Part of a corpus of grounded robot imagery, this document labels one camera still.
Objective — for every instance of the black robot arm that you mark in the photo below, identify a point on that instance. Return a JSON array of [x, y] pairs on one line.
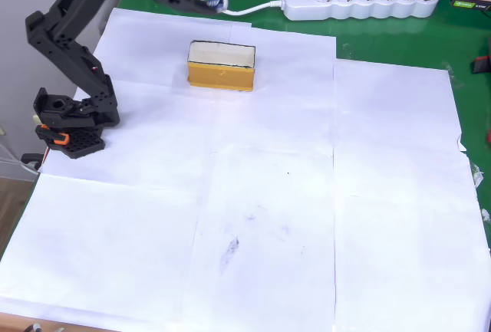
[[61, 29]]

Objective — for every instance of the yellow box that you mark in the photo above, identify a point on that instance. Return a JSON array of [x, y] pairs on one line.
[[220, 77]]

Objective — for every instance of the white paper sheet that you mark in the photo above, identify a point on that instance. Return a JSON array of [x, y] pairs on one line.
[[145, 40], [96, 251], [268, 270], [291, 98], [403, 270], [172, 148], [395, 125]]

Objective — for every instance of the white power strip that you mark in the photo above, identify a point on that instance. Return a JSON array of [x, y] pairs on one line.
[[345, 8]]

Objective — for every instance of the black orange table clamp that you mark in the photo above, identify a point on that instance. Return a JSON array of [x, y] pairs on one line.
[[61, 138]]

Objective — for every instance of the clear tape scrap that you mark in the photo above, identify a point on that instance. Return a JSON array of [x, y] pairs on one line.
[[486, 217], [476, 175]]

